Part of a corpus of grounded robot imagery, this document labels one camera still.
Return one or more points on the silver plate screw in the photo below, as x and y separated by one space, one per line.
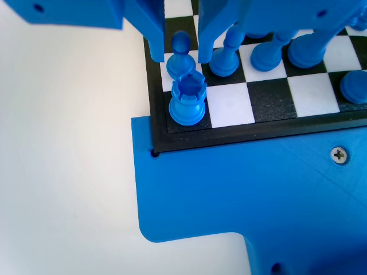
339 155

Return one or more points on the blue printed base plate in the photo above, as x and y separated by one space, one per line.
229 186

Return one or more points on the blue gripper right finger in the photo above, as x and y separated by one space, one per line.
286 14

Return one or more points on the blue rook chess piece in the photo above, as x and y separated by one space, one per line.
186 110

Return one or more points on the blue queen chess piece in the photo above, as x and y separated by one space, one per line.
305 55

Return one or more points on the black and white chessboard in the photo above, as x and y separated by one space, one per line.
272 100

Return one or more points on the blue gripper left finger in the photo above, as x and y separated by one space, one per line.
86 11

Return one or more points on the blue pawn chess piece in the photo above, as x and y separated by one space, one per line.
223 63
265 60
180 64

